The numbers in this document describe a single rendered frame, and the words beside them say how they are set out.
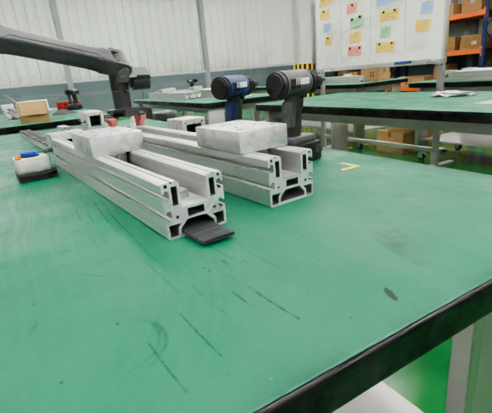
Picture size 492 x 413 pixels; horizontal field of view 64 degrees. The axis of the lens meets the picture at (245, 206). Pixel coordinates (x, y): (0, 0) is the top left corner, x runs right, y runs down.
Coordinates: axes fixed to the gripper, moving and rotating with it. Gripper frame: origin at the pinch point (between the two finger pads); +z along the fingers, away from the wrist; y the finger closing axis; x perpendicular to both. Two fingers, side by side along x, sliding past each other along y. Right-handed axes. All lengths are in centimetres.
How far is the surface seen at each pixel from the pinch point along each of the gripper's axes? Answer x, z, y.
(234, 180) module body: -72, 2, -5
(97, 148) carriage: -51, -5, -23
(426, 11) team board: 60, -49, 269
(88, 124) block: 90, 2, 8
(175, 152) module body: -47.2, -0.3, -4.9
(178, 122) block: -12.5, -3.1, 13.2
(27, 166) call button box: -18.8, 1.1, -33.6
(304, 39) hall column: 537, -70, 590
